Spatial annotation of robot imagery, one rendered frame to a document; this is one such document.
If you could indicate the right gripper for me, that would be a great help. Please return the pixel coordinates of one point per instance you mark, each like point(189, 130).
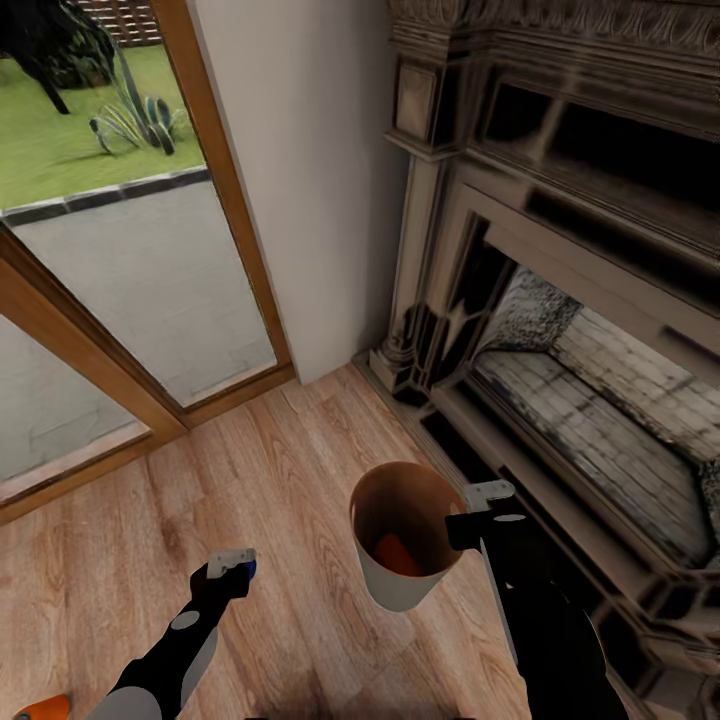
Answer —
point(462, 528)

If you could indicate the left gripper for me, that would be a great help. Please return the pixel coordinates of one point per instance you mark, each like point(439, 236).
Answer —
point(232, 585)

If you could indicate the trash can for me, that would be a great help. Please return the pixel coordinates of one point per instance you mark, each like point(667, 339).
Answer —
point(411, 501)

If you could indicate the door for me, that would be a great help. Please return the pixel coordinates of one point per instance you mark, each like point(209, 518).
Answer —
point(134, 302)

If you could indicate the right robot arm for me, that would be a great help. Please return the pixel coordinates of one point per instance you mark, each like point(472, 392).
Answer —
point(554, 645)

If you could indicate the wood fireplace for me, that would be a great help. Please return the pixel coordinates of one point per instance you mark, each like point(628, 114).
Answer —
point(555, 320)

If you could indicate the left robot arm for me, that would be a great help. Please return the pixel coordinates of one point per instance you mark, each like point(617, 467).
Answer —
point(158, 686)

